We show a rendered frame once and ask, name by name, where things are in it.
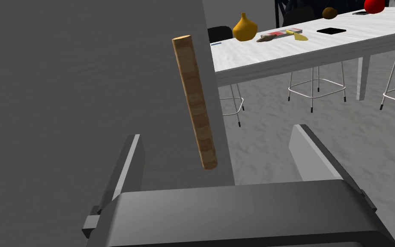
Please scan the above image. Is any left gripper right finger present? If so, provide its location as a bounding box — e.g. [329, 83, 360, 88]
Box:
[288, 123, 378, 213]

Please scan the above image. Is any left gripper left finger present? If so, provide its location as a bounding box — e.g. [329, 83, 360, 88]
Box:
[96, 134, 146, 214]

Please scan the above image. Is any grey cupboard door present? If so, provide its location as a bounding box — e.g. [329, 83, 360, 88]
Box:
[0, 0, 236, 247]

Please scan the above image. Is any white long table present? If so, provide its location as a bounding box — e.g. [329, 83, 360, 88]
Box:
[210, 0, 395, 102]

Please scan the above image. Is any wooden bar handle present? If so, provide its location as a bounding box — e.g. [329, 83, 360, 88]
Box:
[171, 34, 218, 171]

